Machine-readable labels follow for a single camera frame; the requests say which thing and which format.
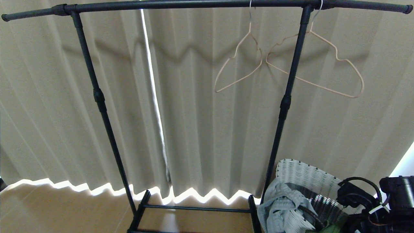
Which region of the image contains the pink clothes hanger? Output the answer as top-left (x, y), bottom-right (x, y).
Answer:
top-left (214, 0), bottom-right (263, 93)
top-left (266, 0), bottom-right (365, 99)

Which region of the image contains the pale grey garment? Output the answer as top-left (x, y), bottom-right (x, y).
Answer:
top-left (257, 177), bottom-right (320, 233)

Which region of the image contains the green long-sleeved shirt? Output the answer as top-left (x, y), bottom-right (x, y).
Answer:
top-left (306, 215), bottom-right (349, 233)

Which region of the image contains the white laundry basket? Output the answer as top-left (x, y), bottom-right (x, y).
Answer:
top-left (276, 159), bottom-right (383, 233)

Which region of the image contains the black clothes rack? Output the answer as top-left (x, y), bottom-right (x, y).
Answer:
top-left (1, 0), bottom-right (413, 233)

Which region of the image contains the beige curtain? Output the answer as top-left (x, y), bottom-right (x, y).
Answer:
top-left (0, 0), bottom-right (414, 207)

